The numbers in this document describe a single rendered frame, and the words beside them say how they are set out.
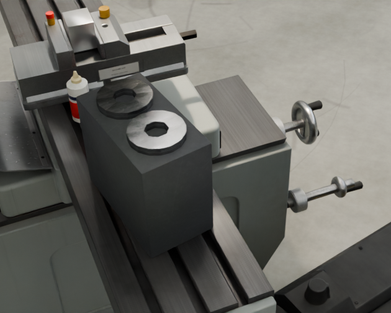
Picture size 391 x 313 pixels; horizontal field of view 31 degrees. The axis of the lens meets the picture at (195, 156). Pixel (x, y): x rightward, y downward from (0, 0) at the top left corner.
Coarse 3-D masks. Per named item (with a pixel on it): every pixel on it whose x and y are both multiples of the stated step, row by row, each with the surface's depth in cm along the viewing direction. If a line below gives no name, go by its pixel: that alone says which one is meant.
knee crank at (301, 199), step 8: (336, 176) 182; (336, 184) 181; (344, 184) 180; (352, 184) 182; (360, 184) 184; (296, 192) 177; (312, 192) 180; (320, 192) 180; (328, 192) 180; (336, 192) 182; (344, 192) 180; (288, 200) 178; (296, 200) 176; (304, 200) 177; (312, 200) 180; (296, 208) 177; (304, 208) 178
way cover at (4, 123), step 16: (0, 96) 156; (16, 96) 157; (0, 112) 151; (16, 112) 152; (0, 128) 147; (16, 128) 148; (32, 128) 149; (0, 144) 143; (16, 144) 144; (32, 144) 145; (0, 160) 138; (16, 160) 140; (32, 160) 141; (48, 160) 142
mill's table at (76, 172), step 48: (0, 0) 175; (48, 0) 179; (96, 0) 173; (96, 192) 124; (96, 240) 116; (192, 240) 115; (240, 240) 115; (144, 288) 111; (192, 288) 111; (240, 288) 109
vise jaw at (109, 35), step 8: (96, 16) 147; (112, 16) 149; (96, 24) 144; (104, 24) 144; (112, 24) 145; (96, 32) 142; (104, 32) 142; (112, 32) 142; (120, 32) 144; (104, 40) 140; (112, 40) 140; (120, 40) 140; (104, 48) 140; (112, 48) 141; (120, 48) 141; (128, 48) 142; (104, 56) 141; (112, 56) 142; (120, 56) 142
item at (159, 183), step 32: (96, 96) 112; (128, 96) 113; (160, 96) 113; (96, 128) 110; (128, 128) 106; (160, 128) 107; (192, 128) 107; (96, 160) 118; (128, 160) 103; (160, 160) 102; (192, 160) 104; (128, 192) 109; (160, 192) 104; (192, 192) 109; (128, 224) 116; (160, 224) 109; (192, 224) 113
